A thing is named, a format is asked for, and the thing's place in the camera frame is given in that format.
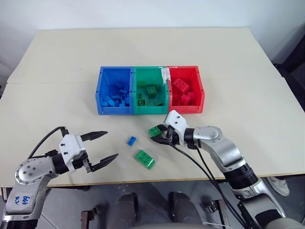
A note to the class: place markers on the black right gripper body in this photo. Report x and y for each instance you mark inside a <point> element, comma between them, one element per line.
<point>176,138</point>

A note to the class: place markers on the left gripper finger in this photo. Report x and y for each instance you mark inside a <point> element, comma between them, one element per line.
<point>94,135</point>
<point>104,161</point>

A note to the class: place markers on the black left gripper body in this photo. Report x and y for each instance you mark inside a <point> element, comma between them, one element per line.
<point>79,162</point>

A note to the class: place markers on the small green building block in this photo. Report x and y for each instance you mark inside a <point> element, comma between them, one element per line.
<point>154,131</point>

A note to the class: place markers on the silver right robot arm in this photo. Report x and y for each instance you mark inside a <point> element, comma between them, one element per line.
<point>221,148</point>

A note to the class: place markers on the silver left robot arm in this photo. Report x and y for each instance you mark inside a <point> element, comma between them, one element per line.
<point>31,176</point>

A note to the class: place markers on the heap of blue blocks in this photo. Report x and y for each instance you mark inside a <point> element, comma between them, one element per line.
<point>118,95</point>

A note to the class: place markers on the green plastic bin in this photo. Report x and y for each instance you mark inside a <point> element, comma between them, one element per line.
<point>150,110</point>

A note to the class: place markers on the large green building block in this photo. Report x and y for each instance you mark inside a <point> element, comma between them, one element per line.
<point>145,159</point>

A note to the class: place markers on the red plastic bin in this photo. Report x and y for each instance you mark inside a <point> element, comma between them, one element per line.
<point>186,108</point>

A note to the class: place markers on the small blue building block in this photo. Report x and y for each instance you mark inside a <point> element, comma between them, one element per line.
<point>131,141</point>

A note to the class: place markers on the blue plastic bin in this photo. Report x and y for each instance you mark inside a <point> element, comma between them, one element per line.
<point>114,111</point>

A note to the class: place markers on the green single-stud block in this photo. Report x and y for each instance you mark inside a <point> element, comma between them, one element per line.
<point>141,102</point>

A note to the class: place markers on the small red block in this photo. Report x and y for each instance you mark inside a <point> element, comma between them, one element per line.
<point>185,99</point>

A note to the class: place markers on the green four-stud block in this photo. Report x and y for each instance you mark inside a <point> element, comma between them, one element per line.
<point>152,90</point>

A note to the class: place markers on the large red block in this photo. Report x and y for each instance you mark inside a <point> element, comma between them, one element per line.
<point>179,85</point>

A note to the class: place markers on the dark rounded robot foot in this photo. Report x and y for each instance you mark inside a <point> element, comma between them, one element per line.
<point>126,210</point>
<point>183,210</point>

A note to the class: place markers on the white tape strip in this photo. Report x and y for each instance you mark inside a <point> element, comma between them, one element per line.
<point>165,75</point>

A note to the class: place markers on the dark table leg caster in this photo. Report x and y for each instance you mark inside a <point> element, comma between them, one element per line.
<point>90,215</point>
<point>213,210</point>

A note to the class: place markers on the grey robot torso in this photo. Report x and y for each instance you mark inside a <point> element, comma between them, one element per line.
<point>166,226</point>

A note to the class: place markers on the white sneaker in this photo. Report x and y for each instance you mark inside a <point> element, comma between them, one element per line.
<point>278,185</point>

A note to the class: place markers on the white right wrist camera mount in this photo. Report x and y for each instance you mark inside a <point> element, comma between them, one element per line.
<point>176,120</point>

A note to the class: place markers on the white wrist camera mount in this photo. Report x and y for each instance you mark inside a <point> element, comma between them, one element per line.
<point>69,146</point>
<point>176,120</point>

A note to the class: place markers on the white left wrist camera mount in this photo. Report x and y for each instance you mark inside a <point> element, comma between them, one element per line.
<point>69,146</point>

